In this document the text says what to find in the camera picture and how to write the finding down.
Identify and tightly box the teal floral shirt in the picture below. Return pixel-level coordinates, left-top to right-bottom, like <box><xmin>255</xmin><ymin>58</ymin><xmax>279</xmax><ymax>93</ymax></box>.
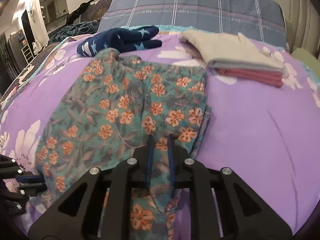
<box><xmin>36</xmin><ymin>49</ymin><xmax>212</xmax><ymax>239</ymax></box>

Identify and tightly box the purple floral bedsheet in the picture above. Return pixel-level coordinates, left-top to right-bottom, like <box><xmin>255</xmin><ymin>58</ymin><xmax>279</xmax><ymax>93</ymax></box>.
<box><xmin>1</xmin><ymin>34</ymin><xmax>319</xmax><ymax>239</ymax></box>

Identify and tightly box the white ladder shelf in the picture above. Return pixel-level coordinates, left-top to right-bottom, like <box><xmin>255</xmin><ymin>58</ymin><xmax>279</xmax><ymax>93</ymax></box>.
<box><xmin>21</xmin><ymin>44</ymin><xmax>34</xmax><ymax>65</ymax></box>

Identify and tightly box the white cat figurine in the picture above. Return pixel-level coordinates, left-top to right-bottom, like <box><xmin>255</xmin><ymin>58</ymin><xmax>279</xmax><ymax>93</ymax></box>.
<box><xmin>33</xmin><ymin>40</ymin><xmax>42</xmax><ymax>55</ymax></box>

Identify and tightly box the navy star fleece garment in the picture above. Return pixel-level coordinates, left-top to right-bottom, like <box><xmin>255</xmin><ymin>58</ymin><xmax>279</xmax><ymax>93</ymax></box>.
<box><xmin>76</xmin><ymin>25</ymin><xmax>162</xmax><ymax>57</ymax></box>

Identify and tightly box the folded pink garment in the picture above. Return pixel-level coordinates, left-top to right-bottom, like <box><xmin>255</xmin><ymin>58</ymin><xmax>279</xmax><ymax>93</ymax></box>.
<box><xmin>215</xmin><ymin>68</ymin><xmax>283</xmax><ymax>88</ymax></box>

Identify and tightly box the teal fuzzy blanket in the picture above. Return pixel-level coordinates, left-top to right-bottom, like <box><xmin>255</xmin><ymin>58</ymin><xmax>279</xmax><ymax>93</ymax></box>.
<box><xmin>48</xmin><ymin>20</ymin><xmax>100</xmax><ymax>44</ymax></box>

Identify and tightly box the folded beige garment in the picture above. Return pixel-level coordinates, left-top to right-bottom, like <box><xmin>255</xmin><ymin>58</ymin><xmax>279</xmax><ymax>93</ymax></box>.
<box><xmin>181</xmin><ymin>30</ymin><xmax>285</xmax><ymax>73</ymax></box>

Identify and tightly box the black garment on headboard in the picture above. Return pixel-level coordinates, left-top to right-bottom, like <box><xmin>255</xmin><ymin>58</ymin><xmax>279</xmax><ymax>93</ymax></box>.
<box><xmin>65</xmin><ymin>0</ymin><xmax>98</xmax><ymax>26</ymax></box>

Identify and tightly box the green pillow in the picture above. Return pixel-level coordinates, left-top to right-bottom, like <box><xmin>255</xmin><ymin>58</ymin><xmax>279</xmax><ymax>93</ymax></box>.
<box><xmin>291</xmin><ymin>48</ymin><xmax>320</xmax><ymax>78</ymax></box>

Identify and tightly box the dark floral pillow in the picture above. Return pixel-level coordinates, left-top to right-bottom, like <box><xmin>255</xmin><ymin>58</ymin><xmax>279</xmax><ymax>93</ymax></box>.
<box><xmin>80</xmin><ymin>0</ymin><xmax>112</xmax><ymax>22</ymax></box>

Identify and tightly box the blue plaid pillow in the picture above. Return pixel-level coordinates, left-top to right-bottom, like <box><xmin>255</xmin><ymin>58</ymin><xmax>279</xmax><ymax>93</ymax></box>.
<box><xmin>98</xmin><ymin>0</ymin><xmax>286</xmax><ymax>48</ymax></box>

